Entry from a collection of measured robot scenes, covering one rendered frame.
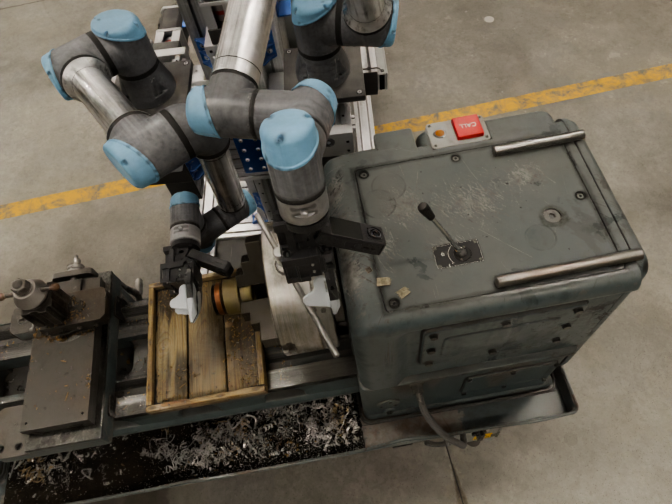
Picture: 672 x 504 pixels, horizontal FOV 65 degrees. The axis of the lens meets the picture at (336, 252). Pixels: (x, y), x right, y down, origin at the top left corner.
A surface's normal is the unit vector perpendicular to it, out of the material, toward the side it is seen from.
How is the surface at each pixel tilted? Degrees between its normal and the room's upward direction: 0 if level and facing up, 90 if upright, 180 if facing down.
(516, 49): 0
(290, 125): 14
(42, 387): 0
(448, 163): 0
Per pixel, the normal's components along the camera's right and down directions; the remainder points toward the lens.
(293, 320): 0.07, 0.40
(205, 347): -0.09, -0.50
